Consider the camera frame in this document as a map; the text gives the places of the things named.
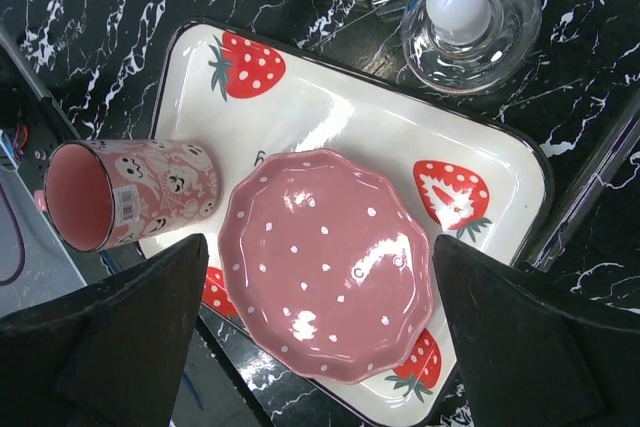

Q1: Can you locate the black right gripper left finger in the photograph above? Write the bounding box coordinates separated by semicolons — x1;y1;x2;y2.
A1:
1;234;208;426

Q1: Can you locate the strawberry pattern white tray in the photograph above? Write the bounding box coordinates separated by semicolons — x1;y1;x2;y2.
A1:
137;17;554;421

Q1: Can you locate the pink ghost pattern mug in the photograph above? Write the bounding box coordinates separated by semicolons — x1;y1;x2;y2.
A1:
36;139;221;252

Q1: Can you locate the glass alcohol lamp white cap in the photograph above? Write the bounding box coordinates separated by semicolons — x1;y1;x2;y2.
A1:
399;0;544;97

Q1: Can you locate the pink polka dot plate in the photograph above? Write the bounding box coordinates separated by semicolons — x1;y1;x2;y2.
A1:
218;149;434;384

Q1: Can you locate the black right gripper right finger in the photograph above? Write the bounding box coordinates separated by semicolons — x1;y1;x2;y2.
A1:
433;235;639;426

